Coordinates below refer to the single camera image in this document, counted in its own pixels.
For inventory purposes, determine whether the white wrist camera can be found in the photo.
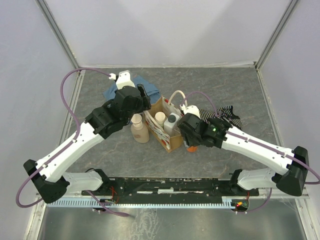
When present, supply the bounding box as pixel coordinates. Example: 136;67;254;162
179;104;201;119
109;70;136;90

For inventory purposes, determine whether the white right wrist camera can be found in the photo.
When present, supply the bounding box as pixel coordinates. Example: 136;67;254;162
179;104;201;119

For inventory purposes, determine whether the black white striped cloth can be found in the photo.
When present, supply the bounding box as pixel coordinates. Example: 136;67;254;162
199;105;243;130

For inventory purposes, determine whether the orange bottle with blue cap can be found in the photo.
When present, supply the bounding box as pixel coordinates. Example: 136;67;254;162
187;146;198;153

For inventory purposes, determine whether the white bottle with cream cap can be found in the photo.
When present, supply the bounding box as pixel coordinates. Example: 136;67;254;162
154;111;167;128

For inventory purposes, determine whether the blue denim cloth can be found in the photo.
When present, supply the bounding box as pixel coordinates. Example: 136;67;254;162
102;75;161;104

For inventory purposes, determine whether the aluminium frame rail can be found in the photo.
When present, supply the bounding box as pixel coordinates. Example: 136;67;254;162
257;188;309;199

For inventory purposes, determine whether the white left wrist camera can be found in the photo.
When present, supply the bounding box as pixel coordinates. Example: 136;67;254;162
109;70;136;90

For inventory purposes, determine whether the white bottle with grey cap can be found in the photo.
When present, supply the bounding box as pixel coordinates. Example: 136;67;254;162
163;112;181;137

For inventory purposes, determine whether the light blue cable duct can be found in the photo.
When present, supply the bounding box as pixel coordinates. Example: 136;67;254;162
47;194;240;210

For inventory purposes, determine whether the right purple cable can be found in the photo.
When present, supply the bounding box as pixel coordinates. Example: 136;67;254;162
182;91;320;215

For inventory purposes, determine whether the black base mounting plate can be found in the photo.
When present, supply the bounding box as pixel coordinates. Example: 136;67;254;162
92;177;259;203

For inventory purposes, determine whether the watermelon print canvas bag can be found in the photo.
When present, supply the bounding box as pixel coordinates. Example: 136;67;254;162
143;90;186;153

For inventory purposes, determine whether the beige pump lotion bottle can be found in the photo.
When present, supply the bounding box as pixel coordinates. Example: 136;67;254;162
130;113;150;144

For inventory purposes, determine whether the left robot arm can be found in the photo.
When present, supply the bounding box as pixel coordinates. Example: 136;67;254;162
23;84;151;204

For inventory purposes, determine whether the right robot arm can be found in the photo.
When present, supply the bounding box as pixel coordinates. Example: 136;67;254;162
177;113;309;197

